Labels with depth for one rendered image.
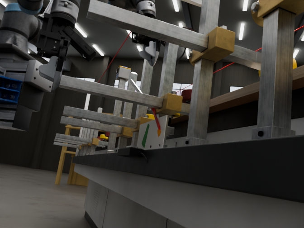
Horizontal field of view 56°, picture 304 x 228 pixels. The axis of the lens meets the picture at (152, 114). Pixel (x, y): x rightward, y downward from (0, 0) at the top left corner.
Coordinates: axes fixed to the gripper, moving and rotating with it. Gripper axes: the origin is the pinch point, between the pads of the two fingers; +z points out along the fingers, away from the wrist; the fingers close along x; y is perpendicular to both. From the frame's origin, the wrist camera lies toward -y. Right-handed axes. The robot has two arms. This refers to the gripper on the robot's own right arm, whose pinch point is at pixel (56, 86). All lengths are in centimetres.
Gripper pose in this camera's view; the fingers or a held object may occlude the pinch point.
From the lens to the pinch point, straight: 83.6
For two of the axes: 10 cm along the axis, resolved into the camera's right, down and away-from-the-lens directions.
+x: 3.4, -1.5, -9.3
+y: -9.3, -1.9, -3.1
